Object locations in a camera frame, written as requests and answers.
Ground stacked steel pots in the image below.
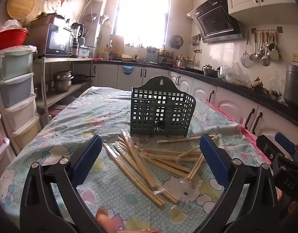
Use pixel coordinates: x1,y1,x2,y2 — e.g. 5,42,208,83
51,70,74,93

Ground wire mesh strainer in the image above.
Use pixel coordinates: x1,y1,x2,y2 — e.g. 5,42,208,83
241,33,253,68

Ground grey rice cooker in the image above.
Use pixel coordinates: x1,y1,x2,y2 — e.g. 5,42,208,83
283,64,298,107

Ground group of bamboo chopsticks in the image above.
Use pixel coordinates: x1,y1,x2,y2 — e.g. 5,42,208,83
102,129,221,207

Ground wooden cutting board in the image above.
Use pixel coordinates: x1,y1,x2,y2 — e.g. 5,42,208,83
110,34,125,54

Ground green plastic utensil holder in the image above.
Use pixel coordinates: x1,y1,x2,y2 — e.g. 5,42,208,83
130,76,197,137

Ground crumpled clear plastic bag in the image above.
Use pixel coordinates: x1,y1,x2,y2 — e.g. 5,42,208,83
3,19,23,30

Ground dark round wall fan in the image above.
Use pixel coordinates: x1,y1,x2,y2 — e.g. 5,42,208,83
170,35,183,48

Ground dish rack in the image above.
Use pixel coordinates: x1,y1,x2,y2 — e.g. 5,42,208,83
157,51,174,65

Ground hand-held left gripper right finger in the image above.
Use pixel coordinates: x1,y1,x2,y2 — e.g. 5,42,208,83
199,134,280,233

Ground black blender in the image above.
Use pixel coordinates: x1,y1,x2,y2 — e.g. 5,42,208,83
71,23,84,56

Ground small white fan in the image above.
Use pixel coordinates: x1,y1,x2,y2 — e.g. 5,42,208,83
47,0,64,14

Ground metal kitchen shelf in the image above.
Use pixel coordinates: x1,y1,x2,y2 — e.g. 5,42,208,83
34,57,94,127

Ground row of hanging kitchen utensils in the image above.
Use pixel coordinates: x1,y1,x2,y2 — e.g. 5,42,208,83
249,30,282,67

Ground dark rectangular container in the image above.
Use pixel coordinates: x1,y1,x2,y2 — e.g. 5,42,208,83
30,15,66,26

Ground white lower kitchen cabinets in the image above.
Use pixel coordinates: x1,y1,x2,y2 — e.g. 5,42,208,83
92,63,298,148

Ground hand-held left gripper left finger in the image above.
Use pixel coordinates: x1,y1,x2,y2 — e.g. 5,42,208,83
19,135,106,233

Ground hanging ladles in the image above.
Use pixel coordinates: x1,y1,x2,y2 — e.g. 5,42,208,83
191,34,201,54

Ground wall utensil rail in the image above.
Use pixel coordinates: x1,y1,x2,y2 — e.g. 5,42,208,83
251,26,284,34

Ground round bamboo tray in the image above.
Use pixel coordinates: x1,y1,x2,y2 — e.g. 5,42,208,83
6,0,40,20

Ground round straw mat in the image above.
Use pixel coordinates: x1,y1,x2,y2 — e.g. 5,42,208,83
19,0,42,27

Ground black range hood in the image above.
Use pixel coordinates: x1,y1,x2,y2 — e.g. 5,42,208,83
188,0,245,44

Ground person's left hand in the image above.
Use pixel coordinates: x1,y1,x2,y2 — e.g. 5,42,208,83
95,206,163,233

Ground pastel plastic drawer tower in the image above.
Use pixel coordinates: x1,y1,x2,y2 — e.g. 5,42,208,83
0,45,41,151

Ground person's right hand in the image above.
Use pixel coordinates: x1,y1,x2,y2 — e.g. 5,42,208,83
275,188,298,215

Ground kitchen window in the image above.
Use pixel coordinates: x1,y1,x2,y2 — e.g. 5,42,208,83
112,0,171,48

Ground plastic bag with food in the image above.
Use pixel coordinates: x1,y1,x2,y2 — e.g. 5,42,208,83
220,62,251,88

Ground red plastic basin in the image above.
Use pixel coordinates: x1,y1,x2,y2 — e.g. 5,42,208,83
0,28,30,51

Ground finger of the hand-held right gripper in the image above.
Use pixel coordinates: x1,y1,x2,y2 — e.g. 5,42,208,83
275,132,298,162
256,134,277,173

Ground black kitchen countertop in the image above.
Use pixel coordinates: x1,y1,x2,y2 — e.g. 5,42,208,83
93,60,298,127

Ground black frying pan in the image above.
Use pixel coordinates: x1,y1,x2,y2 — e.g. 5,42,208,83
73,74,96,84

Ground cartoon cat printed cloth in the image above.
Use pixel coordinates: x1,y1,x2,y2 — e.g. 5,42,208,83
0,86,271,233

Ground black microwave oven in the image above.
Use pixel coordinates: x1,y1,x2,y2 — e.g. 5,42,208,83
30,23,74,57

